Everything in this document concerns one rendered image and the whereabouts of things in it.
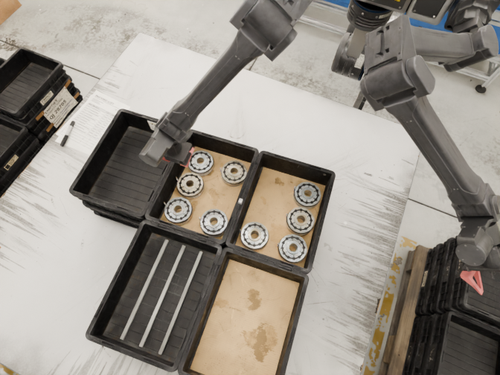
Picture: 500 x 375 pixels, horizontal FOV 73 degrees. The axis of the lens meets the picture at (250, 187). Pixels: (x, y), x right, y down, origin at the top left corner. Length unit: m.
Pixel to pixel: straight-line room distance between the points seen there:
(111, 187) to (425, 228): 1.88
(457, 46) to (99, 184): 1.24
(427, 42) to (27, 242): 1.51
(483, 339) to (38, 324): 1.87
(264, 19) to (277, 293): 0.88
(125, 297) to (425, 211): 1.90
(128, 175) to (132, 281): 0.42
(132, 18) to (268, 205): 2.49
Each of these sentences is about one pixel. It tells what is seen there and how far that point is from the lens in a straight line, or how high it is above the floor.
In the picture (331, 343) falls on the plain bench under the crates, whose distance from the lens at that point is 1.37.
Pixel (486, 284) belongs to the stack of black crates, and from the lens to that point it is 1.91.
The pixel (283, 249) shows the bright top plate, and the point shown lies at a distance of 1.22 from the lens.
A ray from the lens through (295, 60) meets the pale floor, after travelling 2.95.
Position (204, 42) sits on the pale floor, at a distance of 3.08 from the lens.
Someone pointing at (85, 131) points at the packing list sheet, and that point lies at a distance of 1.78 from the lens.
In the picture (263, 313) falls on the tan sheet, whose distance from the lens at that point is 1.21.
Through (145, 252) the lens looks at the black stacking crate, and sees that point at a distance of 1.29.
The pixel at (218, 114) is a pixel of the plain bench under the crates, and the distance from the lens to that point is 1.68.
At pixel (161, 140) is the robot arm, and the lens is 0.93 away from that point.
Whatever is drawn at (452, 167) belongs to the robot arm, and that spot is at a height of 1.44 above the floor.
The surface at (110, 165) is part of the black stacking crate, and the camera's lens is 1.48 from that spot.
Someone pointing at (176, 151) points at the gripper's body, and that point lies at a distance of 1.02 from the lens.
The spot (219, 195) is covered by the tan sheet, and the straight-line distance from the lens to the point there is 1.32.
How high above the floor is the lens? 2.03
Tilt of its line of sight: 65 degrees down
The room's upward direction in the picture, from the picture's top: 2 degrees clockwise
